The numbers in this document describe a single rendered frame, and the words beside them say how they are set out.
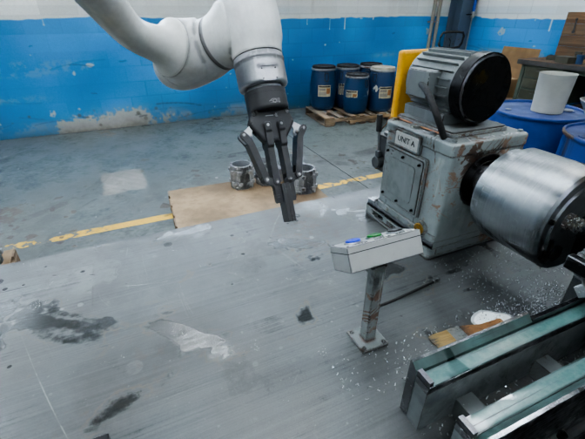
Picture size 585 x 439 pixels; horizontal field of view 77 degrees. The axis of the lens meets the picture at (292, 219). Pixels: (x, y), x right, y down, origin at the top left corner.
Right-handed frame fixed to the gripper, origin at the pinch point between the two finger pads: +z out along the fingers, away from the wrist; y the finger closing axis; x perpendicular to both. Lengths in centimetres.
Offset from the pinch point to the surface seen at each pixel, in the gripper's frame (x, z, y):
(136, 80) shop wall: 483, -201, -2
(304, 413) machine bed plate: 1.7, 39.6, -4.1
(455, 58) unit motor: 14, -29, 61
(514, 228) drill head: -2, 16, 53
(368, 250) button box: -3.5, 11.8, 13.0
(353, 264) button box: -3.5, 13.6, 9.2
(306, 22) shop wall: 453, -262, 257
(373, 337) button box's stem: 9.2, 34.1, 17.8
